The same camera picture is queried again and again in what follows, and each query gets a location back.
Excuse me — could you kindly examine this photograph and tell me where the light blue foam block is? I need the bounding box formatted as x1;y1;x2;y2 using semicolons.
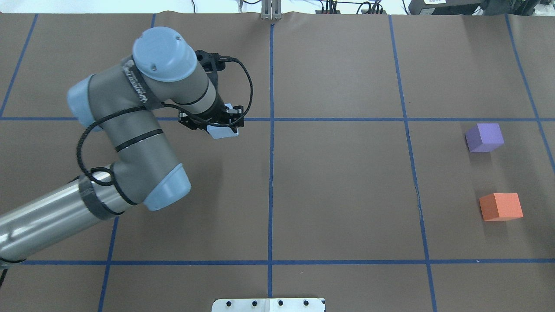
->
206;103;242;140

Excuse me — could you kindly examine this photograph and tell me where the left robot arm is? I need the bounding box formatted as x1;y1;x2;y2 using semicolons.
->
0;26;250;269

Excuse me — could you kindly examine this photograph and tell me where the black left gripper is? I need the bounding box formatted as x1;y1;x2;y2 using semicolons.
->
179;101;245;130

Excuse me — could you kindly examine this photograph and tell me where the orange foam block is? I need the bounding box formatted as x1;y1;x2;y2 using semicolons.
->
478;193;523;221

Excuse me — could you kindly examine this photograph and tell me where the purple foam block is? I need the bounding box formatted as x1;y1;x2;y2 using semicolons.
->
464;123;505;153

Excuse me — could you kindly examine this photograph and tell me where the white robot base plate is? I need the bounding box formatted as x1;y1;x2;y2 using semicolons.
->
211;298;326;312

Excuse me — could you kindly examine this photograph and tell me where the aluminium frame post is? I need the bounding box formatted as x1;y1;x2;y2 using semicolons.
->
261;0;283;20

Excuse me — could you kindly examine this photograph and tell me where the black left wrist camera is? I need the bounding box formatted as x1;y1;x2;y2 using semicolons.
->
196;49;226;72

